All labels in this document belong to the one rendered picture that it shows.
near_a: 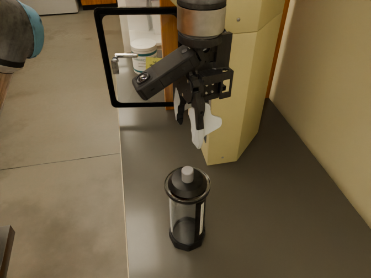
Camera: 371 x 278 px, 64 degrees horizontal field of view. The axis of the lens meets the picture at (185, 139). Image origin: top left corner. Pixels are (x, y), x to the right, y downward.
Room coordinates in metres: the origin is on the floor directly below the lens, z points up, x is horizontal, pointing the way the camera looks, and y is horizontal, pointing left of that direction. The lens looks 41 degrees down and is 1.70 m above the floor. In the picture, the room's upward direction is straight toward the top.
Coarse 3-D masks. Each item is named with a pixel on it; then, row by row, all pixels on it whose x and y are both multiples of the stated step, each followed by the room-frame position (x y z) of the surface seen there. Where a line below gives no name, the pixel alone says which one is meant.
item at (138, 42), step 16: (112, 16) 1.02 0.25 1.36; (128, 16) 1.02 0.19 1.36; (144, 16) 1.03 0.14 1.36; (160, 16) 1.03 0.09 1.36; (112, 32) 1.02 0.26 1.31; (128, 32) 1.02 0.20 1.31; (144, 32) 1.03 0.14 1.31; (160, 32) 1.03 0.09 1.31; (176, 32) 1.03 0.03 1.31; (112, 48) 1.02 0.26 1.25; (128, 48) 1.02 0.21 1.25; (144, 48) 1.03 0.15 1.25; (160, 48) 1.03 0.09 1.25; (176, 48) 1.03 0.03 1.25; (128, 64) 1.02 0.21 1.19; (144, 64) 1.03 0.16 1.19; (128, 80) 1.02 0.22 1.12; (128, 96) 1.02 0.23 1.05; (160, 96) 1.03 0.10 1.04
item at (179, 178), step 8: (184, 168) 0.46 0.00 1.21; (192, 168) 0.46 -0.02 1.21; (176, 176) 0.47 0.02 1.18; (184, 176) 0.45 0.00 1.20; (192, 176) 0.45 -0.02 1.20; (200, 176) 0.47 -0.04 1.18; (168, 184) 0.45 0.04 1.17; (176, 184) 0.44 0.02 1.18; (184, 184) 0.44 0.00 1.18; (192, 184) 0.44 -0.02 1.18; (200, 184) 0.44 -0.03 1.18; (176, 192) 0.42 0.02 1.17; (184, 192) 0.42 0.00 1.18; (192, 192) 0.42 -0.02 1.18; (200, 192) 0.43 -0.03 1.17
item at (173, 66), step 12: (180, 48) 0.47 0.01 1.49; (168, 60) 0.45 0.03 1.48; (180, 60) 0.44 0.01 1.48; (192, 60) 0.44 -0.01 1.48; (144, 72) 0.44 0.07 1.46; (156, 72) 0.43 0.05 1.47; (168, 72) 0.42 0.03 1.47; (180, 72) 0.43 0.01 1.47; (144, 84) 0.42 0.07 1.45; (156, 84) 0.42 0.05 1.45; (168, 84) 0.42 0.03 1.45; (144, 96) 0.41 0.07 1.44
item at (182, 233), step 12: (180, 168) 0.50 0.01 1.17; (168, 192) 0.43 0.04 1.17; (204, 192) 0.43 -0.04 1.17; (180, 204) 0.42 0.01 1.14; (192, 204) 0.41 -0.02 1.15; (180, 216) 0.42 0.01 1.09; (192, 216) 0.41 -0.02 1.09; (180, 228) 0.42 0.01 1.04; (192, 228) 0.41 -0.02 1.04; (180, 240) 0.42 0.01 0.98; (192, 240) 0.41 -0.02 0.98
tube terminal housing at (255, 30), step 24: (240, 0) 0.74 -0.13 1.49; (264, 0) 0.77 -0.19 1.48; (240, 24) 0.75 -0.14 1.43; (264, 24) 0.80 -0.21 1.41; (240, 48) 0.75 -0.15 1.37; (264, 48) 0.83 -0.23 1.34; (240, 72) 0.75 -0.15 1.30; (264, 72) 0.87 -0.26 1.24; (240, 96) 0.75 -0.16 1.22; (264, 96) 0.91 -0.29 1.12; (240, 120) 0.75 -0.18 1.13; (216, 144) 0.74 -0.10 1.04; (240, 144) 0.76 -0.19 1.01
